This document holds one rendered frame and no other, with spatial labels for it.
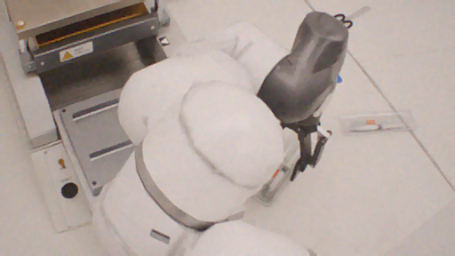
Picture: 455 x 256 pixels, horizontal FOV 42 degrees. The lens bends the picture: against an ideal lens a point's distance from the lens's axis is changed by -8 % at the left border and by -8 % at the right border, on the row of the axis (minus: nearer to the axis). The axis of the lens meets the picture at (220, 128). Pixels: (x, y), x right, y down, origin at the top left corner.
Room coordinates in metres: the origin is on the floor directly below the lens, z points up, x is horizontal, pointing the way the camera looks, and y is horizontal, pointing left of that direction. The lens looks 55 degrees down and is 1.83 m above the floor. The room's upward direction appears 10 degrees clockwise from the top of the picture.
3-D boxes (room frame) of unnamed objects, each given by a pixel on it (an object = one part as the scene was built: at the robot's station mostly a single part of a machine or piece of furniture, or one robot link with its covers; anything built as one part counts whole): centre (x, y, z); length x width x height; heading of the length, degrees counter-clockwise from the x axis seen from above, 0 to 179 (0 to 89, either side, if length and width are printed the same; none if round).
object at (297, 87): (0.64, -0.11, 1.12); 0.18 x 0.10 x 0.13; 147
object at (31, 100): (0.64, 0.37, 0.97); 0.25 x 0.05 x 0.07; 35
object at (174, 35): (0.79, 0.13, 0.97); 0.26 x 0.05 x 0.07; 35
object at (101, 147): (0.56, 0.14, 0.98); 0.20 x 0.17 x 0.03; 125
